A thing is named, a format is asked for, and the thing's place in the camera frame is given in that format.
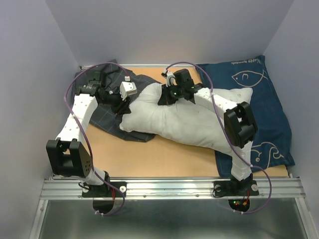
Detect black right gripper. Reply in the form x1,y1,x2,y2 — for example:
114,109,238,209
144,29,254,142
159,82,184,105

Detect white stained pillow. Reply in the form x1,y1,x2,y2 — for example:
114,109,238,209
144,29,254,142
119,83,254,157

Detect grey checked pillowcase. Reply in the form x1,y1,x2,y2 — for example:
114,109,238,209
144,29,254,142
71,64,156,142

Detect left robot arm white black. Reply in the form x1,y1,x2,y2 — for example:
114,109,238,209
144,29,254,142
46,71,137,196

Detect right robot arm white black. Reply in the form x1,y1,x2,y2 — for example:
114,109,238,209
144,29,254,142
158,69,258,197

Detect blue fish-print cushion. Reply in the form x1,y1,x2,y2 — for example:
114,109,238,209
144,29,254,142
198,55,295,169

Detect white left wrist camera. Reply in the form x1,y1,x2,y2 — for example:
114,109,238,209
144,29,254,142
120,76,138,101

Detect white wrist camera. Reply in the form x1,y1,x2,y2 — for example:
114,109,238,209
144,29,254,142
161,69,175,87
120,76,138,101

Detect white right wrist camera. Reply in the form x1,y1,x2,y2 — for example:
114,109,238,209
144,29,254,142
161,69,175,87

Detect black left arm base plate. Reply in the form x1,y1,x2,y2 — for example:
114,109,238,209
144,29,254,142
78,181,127,198

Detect aluminium mounting rail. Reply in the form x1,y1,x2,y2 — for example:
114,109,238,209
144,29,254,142
40,177,306,201

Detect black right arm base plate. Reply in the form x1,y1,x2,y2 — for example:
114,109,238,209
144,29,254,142
212,180,259,198

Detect aluminium table edge frame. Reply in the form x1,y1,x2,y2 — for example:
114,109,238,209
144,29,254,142
29,64,200,239

